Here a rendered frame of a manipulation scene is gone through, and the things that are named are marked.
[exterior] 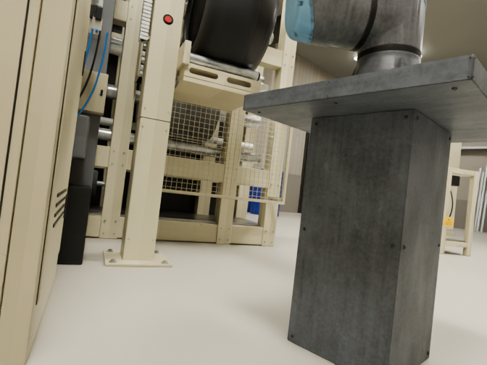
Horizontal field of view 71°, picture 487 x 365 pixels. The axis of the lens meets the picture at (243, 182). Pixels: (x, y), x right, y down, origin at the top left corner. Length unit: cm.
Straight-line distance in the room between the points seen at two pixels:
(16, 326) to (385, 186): 75
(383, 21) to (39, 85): 74
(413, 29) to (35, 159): 85
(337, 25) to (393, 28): 13
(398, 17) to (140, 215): 117
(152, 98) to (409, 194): 113
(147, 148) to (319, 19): 93
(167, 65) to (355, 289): 120
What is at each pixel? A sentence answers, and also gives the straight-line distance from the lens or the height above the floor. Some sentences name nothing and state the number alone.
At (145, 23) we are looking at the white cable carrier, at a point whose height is 102.
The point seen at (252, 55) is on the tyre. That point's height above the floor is 97.
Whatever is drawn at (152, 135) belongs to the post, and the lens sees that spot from 154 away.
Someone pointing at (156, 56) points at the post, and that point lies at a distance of 161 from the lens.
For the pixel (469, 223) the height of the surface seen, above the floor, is 31.
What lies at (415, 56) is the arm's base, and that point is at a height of 72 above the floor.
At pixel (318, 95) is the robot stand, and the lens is 75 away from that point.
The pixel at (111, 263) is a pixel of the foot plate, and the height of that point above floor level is 1.
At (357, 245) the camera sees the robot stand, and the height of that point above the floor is 27.
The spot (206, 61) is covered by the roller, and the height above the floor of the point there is 90.
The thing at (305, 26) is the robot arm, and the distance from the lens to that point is 88.
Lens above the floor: 35
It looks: 2 degrees up
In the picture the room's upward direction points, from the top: 7 degrees clockwise
